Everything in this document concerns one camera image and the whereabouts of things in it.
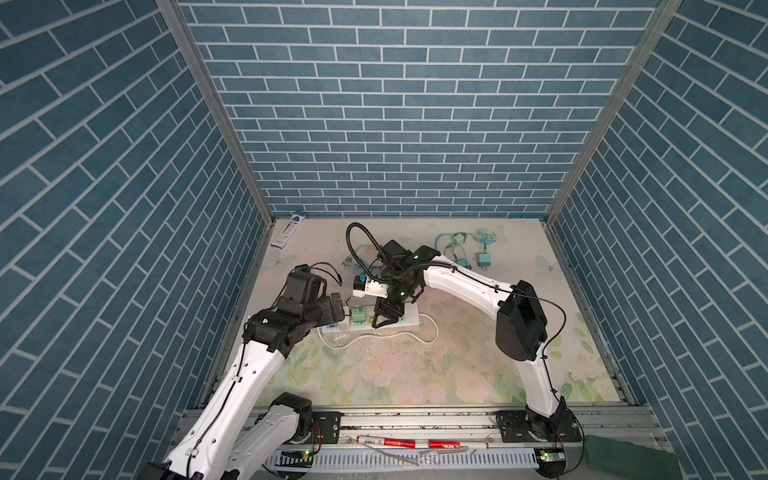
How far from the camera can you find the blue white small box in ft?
3.74

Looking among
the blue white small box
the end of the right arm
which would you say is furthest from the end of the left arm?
the blue white small box

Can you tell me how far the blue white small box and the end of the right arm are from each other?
57 centimetres

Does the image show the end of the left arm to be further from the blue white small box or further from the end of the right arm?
the blue white small box

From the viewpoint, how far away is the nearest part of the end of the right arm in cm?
67
